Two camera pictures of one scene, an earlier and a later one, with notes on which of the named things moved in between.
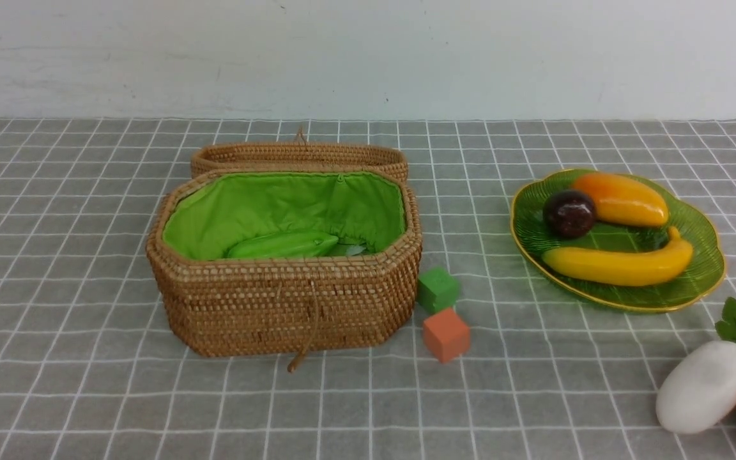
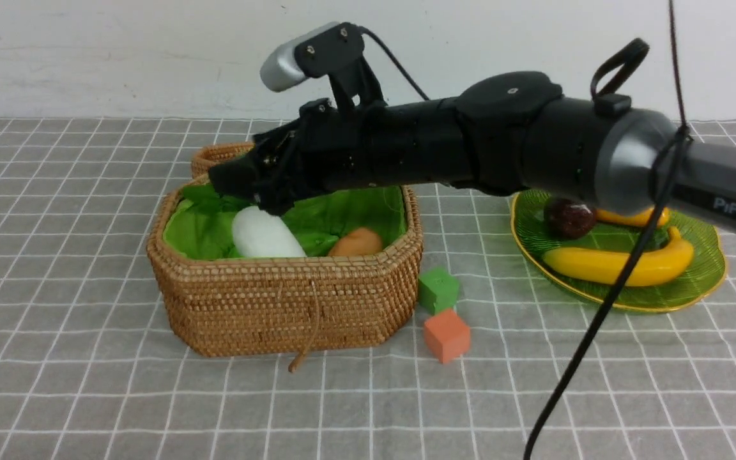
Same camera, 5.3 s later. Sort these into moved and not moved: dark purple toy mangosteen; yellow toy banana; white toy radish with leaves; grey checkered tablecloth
Moved: white toy radish with leaves
Not moved: grey checkered tablecloth; yellow toy banana; dark purple toy mangosteen
